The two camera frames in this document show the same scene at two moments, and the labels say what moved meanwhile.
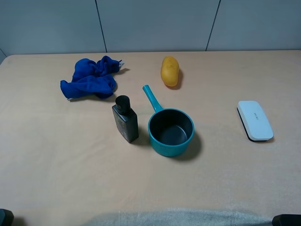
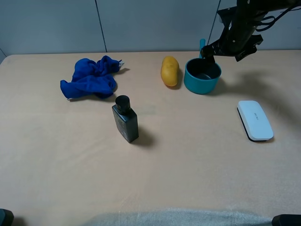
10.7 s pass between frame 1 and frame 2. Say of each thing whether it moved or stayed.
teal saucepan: moved
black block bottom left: stayed
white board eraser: stayed
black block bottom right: stayed
